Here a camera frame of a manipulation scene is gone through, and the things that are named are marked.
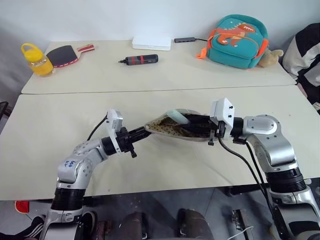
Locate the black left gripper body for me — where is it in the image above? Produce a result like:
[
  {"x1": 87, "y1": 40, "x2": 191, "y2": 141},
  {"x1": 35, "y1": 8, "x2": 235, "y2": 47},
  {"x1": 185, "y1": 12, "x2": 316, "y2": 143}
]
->
[{"x1": 116, "y1": 126, "x2": 138, "y2": 159}]

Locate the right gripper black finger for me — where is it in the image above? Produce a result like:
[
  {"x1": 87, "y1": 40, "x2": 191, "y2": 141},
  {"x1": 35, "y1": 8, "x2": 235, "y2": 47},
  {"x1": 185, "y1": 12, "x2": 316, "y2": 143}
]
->
[
  {"x1": 185, "y1": 113, "x2": 212, "y2": 125},
  {"x1": 182, "y1": 124, "x2": 212, "y2": 137}
]

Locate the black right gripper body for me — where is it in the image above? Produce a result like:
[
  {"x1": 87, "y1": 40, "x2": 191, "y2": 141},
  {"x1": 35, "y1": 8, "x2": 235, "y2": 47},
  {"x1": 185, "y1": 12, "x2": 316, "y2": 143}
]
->
[{"x1": 207, "y1": 116, "x2": 232, "y2": 147}]

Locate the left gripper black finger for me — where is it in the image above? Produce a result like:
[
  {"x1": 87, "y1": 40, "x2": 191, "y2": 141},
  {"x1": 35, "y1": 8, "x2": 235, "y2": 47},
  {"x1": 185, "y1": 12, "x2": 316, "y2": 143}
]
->
[
  {"x1": 129, "y1": 126, "x2": 151, "y2": 137},
  {"x1": 130, "y1": 132, "x2": 153, "y2": 144}
]

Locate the light teal eraser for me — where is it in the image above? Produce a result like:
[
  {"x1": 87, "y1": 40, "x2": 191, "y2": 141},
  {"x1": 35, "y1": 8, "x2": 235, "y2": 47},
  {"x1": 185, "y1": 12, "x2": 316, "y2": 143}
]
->
[{"x1": 167, "y1": 109, "x2": 191, "y2": 125}]

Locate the grey checked fabric pouch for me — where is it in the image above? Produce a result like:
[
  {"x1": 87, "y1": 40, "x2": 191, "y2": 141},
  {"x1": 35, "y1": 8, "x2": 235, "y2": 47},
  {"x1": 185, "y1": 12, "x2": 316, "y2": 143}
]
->
[{"x1": 144, "y1": 107, "x2": 214, "y2": 143}]

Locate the black red marker pen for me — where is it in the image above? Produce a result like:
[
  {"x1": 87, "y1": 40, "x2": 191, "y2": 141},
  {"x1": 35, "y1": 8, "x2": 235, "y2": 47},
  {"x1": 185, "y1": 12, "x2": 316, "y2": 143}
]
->
[{"x1": 118, "y1": 53, "x2": 159, "y2": 66}]

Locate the grey USB hub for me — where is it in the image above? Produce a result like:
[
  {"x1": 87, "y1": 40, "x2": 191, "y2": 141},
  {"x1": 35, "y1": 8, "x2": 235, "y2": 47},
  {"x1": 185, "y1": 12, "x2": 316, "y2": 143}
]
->
[{"x1": 174, "y1": 36, "x2": 197, "y2": 44}]

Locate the teal dinosaur backpack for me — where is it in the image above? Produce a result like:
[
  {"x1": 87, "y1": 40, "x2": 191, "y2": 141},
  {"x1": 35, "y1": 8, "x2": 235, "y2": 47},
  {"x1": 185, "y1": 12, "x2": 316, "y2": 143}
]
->
[{"x1": 195, "y1": 14, "x2": 270, "y2": 70}]

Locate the dark rounded shape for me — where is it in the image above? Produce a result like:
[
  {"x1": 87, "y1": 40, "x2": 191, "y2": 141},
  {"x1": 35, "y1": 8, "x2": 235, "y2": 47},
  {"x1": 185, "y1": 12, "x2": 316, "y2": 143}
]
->
[
  {"x1": 177, "y1": 208, "x2": 214, "y2": 240},
  {"x1": 121, "y1": 211, "x2": 151, "y2": 240}
]

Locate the beige plush toy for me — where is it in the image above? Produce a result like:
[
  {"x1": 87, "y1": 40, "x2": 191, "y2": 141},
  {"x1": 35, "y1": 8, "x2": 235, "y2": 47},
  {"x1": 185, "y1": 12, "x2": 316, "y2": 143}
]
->
[{"x1": 257, "y1": 49, "x2": 285, "y2": 69}]

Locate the white flat box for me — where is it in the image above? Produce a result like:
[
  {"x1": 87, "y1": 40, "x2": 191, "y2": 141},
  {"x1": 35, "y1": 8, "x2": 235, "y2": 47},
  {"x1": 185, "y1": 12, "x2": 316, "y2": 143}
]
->
[{"x1": 131, "y1": 35, "x2": 173, "y2": 52}]

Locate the rusty brown metal block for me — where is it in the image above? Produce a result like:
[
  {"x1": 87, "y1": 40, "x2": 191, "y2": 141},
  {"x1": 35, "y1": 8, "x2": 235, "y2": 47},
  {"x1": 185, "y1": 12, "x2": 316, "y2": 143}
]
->
[{"x1": 96, "y1": 219, "x2": 113, "y2": 240}]

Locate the black red table tennis paddle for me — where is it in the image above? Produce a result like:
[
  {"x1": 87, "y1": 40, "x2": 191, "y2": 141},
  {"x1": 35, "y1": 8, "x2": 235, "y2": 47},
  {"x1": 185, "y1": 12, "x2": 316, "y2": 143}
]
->
[{"x1": 45, "y1": 43, "x2": 96, "y2": 69}]

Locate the person in black white jacket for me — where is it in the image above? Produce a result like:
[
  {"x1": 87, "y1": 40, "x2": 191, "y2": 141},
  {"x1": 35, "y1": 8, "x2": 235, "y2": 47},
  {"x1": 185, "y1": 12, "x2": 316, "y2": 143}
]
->
[{"x1": 282, "y1": 23, "x2": 320, "y2": 106}]

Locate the yellow lidded plastic jar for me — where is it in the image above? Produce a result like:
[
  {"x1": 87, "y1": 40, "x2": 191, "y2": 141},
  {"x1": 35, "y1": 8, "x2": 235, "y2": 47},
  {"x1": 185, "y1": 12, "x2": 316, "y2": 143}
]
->
[{"x1": 20, "y1": 42, "x2": 56, "y2": 78}]

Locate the red round object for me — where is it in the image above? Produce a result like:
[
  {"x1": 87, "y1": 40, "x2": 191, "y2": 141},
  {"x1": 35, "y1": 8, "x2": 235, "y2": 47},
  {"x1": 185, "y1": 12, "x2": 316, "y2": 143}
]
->
[{"x1": 14, "y1": 199, "x2": 31, "y2": 214}]

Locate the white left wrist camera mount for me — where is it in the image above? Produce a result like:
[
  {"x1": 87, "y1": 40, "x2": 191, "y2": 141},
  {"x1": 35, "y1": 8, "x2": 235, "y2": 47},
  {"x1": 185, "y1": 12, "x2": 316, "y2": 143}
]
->
[{"x1": 105, "y1": 108, "x2": 124, "y2": 154}]

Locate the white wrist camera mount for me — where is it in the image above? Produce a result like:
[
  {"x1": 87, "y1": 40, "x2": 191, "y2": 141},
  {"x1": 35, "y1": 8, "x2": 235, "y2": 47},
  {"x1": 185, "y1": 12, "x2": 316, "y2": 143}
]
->
[
  {"x1": 105, "y1": 108, "x2": 124, "y2": 154},
  {"x1": 209, "y1": 97, "x2": 236, "y2": 139}
]

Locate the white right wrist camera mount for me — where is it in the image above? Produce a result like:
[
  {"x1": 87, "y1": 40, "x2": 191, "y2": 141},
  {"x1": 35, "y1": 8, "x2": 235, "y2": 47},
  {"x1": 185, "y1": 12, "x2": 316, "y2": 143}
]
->
[{"x1": 209, "y1": 97, "x2": 236, "y2": 139}]

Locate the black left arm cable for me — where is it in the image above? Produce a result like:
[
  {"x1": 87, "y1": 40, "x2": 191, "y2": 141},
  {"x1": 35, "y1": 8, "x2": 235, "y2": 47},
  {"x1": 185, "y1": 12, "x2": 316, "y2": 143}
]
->
[{"x1": 86, "y1": 115, "x2": 110, "y2": 142}]

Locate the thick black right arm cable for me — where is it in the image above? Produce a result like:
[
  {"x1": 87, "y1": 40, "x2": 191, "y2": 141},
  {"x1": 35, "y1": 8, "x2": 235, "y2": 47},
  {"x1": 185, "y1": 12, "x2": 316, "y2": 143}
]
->
[{"x1": 217, "y1": 137, "x2": 276, "y2": 213}]

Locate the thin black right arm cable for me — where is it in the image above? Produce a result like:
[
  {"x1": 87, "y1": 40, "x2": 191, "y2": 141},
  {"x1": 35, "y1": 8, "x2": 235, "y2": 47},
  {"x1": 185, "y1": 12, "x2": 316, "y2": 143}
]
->
[{"x1": 244, "y1": 141, "x2": 270, "y2": 196}]

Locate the thin white cable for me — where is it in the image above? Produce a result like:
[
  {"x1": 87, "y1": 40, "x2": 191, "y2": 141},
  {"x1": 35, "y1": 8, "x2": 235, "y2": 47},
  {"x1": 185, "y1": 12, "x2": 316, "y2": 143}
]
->
[{"x1": 228, "y1": 225, "x2": 254, "y2": 240}]

